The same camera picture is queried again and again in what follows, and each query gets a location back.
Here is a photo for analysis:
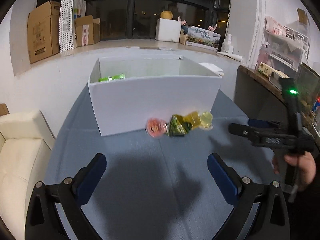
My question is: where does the pale clear jelly cup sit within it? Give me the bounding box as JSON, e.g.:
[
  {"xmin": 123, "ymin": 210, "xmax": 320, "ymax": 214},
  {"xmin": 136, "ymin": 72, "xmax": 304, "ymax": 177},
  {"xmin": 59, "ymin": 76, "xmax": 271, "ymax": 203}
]
[{"xmin": 200, "ymin": 112, "xmax": 213, "ymax": 131}]

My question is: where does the yellow jelly cup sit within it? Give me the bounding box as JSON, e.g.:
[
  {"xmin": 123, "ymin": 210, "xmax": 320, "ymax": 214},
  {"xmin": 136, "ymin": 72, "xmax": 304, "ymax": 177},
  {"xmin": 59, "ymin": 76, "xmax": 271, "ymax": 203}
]
[{"xmin": 183, "ymin": 111, "xmax": 201, "ymax": 129}]

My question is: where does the green vegetable snack packet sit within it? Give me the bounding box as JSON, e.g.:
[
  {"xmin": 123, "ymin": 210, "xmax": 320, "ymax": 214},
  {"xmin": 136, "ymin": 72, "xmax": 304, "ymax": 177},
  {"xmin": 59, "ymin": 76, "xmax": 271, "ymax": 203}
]
[{"xmin": 167, "ymin": 114, "xmax": 193, "ymax": 137}]

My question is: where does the pink jelly cup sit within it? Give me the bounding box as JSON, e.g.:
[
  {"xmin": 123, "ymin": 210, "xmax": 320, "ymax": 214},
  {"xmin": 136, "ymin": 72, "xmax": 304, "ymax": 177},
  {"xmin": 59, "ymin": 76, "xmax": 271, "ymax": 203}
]
[{"xmin": 146, "ymin": 118, "xmax": 168, "ymax": 138}]

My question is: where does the green snack packet front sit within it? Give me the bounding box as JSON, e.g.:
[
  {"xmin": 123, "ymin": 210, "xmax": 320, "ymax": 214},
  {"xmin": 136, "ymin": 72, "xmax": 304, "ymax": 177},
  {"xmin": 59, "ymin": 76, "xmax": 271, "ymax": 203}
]
[{"xmin": 98, "ymin": 74, "xmax": 125, "ymax": 82}]

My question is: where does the person's right hand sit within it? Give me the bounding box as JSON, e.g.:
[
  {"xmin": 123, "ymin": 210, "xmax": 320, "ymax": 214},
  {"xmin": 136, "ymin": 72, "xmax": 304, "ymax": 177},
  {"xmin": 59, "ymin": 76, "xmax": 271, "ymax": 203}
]
[{"xmin": 272, "ymin": 151, "xmax": 317, "ymax": 192}]

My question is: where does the dark side table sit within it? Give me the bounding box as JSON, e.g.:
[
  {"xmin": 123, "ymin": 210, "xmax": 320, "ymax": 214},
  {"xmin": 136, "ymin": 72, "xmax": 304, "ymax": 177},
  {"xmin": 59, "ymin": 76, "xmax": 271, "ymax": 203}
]
[{"xmin": 233, "ymin": 64, "xmax": 320, "ymax": 140}]

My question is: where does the cream sofa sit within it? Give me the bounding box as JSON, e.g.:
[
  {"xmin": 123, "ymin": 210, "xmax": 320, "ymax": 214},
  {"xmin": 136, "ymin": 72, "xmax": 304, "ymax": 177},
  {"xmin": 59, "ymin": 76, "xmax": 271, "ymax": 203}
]
[{"xmin": 1, "ymin": 110, "xmax": 55, "ymax": 239}]

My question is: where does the blue grey table mat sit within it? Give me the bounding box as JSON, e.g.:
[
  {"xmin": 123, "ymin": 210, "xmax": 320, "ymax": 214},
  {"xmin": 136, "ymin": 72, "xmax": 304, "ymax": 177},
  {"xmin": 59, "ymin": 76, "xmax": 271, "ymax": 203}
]
[{"xmin": 44, "ymin": 88, "xmax": 277, "ymax": 239}]

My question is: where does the clear plastic drawer organizer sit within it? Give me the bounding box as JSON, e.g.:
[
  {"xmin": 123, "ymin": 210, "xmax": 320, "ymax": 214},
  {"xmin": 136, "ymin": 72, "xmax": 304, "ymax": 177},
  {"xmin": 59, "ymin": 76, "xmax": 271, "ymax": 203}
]
[{"xmin": 256, "ymin": 16, "xmax": 310, "ymax": 77}]

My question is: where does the white bottle on sill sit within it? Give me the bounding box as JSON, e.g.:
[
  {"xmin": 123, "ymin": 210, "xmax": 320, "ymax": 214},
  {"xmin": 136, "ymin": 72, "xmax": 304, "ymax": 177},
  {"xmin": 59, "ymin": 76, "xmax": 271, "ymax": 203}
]
[{"xmin": 221, "ymin": 34, "xmax": 234, "ymax": 54}]

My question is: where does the printed landscape gift box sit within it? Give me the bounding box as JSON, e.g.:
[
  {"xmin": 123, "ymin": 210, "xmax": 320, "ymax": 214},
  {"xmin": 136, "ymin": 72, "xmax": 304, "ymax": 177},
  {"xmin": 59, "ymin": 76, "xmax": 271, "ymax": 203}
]
[{"xmin": 185, "ymin": 26, "xmax": 221, "ymax": 51}]

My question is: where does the white open storage box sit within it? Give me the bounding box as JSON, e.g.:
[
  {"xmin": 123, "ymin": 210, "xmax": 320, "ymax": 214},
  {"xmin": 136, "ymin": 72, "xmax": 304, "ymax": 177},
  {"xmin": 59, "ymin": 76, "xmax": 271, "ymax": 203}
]
[{"xmin": 88, "ymin": 54, "xmax": 222, "ymax": 136}]

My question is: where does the white foam box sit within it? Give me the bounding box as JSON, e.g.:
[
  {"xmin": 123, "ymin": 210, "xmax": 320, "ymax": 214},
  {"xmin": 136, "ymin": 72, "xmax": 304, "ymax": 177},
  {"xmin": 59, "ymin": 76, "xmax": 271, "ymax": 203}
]
[{"xmin": 155, "ymin": 18, "xmax": 181, "ymax": 43}]

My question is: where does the orange pomelo fruit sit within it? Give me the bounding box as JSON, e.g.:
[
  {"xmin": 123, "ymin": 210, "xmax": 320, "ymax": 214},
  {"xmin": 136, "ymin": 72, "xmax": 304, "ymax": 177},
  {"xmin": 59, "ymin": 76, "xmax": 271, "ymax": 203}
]
[{"xmin": 160, "ymin": 10, "xmax": 173, "ymax": 20}]

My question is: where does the small open cardboard box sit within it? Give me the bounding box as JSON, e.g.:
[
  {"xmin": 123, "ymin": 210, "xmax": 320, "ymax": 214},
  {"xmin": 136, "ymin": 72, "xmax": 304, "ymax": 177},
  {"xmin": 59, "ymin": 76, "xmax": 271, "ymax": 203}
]
[{"xmin": 75, "ymin": 15, "xmax": 100, "ymax": 47}]

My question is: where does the tall brown cardboard box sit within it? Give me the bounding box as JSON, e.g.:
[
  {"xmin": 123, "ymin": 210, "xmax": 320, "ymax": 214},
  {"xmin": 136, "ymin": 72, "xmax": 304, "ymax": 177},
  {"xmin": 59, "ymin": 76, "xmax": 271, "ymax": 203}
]
[{"xmin": 27, "ymin": 1, "xmax": 60, "ymax": 64}]

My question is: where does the dotted white paper bag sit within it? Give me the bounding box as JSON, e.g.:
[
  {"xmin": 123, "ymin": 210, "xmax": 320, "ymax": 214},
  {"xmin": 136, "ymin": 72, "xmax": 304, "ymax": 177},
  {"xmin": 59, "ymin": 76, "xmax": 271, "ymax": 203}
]
[{"xmin": 59, "ymin": 0, "xmax": 86, "ymax": 53}]

